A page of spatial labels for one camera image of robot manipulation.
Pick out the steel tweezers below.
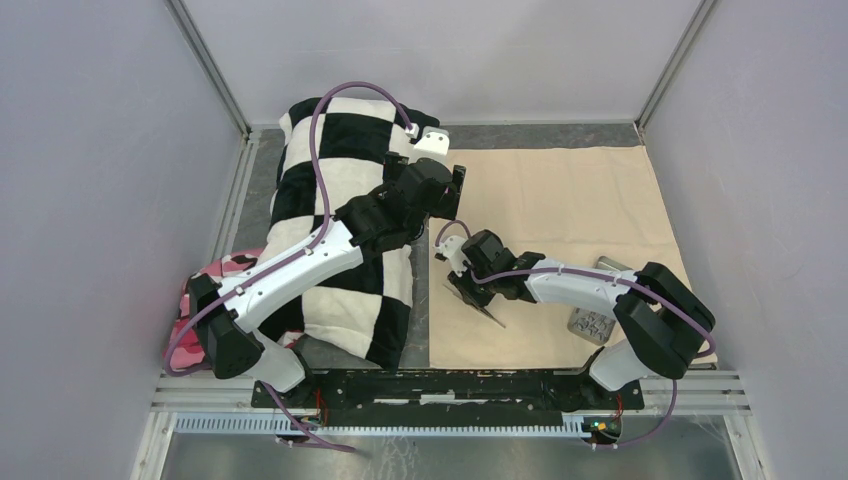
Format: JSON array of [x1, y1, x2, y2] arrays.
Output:
[[443, 284, 493, 318], [457, 293, 506, 329]]

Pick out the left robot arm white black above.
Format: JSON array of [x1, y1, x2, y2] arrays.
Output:
[[186, 153, 466, 408]]

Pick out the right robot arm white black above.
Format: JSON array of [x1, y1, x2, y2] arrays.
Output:
[[435, 230, 716, 408]]

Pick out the black white checkered blanket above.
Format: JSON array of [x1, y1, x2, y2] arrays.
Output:
[[233, 97, 414, 370]]

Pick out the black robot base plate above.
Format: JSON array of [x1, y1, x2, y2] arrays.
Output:
[[281, 369, 645, 427]]

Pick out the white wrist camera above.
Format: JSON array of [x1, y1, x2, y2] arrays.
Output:
[[406, 124, 450, 163], [434, 235, 468, 277]]

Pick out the metal surgical instrument tray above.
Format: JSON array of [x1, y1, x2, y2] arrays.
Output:
[[567, 257, 633, 344]]

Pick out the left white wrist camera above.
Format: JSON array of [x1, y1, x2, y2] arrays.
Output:
[[406, 124, 450, 163]]

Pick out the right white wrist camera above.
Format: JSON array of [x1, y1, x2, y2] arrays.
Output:
[[434, 235, 468, 277]]

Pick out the pink camouflage cloth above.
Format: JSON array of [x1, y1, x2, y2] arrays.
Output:
[[169, 247, 305, 371]]

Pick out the white toothed cable rail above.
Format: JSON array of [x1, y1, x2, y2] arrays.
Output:
[[173, 413, 614, 439]]

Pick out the beige surgical wrap cloth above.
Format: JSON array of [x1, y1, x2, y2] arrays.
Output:
[[429, 146, 686, 369]]

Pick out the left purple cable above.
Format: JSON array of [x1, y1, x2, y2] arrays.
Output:
[[164, 81, 417, 453]]

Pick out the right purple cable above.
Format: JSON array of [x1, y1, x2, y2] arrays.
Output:
[[433, 219, 717, 449]]

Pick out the surgical instruments in tray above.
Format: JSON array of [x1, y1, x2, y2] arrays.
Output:
[[574, 310, 616, 343]]

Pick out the purple cable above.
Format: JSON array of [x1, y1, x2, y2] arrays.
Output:
[[433, 219, 717, 449], [164, 81, 417, 453]]

